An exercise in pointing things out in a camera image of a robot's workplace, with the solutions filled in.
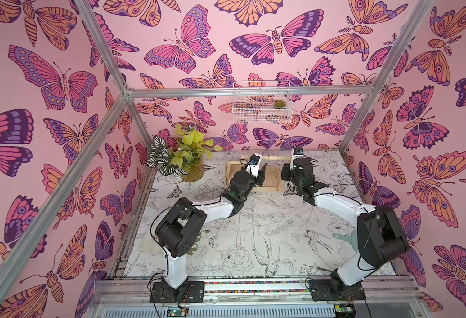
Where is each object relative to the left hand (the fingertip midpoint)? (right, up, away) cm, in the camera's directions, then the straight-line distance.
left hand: (264, 161), depth 85 cm
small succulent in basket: (+8, +28, +8) cm, 30 cm away
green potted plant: (-36, +3, +5) cm, 37 cm away
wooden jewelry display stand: (+6, -10, +14) cm, 18 cm away
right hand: (+12, -1, +6) cm, 13 cm away
